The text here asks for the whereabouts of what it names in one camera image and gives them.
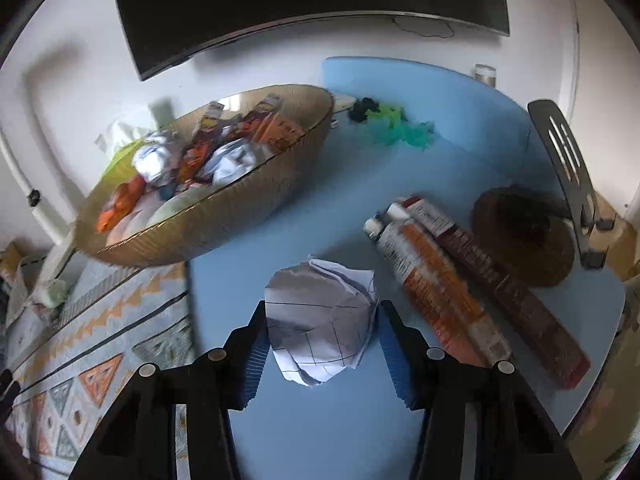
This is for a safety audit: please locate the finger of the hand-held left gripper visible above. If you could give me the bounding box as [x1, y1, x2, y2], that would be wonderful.
[0, 366, 22, 429]

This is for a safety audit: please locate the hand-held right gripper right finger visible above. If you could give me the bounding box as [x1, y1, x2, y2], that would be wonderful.
[377, 300, 583, 480]

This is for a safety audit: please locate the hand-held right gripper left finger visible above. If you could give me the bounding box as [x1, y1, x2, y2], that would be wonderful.
[67, 300, 273, 480]

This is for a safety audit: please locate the white paper ball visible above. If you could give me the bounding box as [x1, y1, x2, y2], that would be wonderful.
[264, 256, 381, 387]

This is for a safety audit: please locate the woven wicker basket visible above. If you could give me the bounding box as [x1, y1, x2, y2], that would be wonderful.
[74, 84, 335, 267]

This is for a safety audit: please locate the dark red long box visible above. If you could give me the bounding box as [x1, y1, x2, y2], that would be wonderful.
[177, 101, 227, 186]

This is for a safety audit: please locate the orange white long box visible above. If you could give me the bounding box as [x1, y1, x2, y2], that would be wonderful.
[364, 212, 513, 366]

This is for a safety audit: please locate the white cardboard sheet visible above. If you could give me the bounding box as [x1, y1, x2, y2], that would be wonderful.
[6, 254, 51, 328]

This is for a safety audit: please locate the patterned woven mat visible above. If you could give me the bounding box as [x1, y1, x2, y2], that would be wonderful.
[0, 255, 196, 480]

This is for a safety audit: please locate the pale grey-green plush toy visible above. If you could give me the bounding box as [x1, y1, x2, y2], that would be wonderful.
[44, 279, 70, 309]

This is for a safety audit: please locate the brown red long box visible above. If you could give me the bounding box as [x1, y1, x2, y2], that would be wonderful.
[395, 196, 592, 390]

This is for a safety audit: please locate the yellow cartoon box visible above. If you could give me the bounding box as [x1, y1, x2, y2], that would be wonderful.
[0, 241, 25, 273]

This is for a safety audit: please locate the blue mat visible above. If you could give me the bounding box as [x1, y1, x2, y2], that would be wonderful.
[189, 56, 628, 480]

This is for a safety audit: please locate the brown round coaster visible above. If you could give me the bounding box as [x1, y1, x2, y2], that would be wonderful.
[472, 186, 576, 288]

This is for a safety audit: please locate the white desk lamp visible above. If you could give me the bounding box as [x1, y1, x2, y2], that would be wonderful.
[0, 127, 78, 288]

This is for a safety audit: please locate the green teal cloth piece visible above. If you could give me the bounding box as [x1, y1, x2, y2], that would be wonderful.
[367, 102, 436, 150]

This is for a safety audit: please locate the green tissue box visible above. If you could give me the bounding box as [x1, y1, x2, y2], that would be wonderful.
[94, 99, 175, 183]

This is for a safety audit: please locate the black scrunchie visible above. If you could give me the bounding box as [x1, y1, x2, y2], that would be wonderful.
[348, 97, 381, 123]

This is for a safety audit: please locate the black slotted metal stand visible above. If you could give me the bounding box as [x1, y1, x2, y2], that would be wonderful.
[527, 100, 608, 268]

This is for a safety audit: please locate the thin black cable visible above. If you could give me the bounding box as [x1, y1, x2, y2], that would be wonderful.
[391, 14, 457, 39]

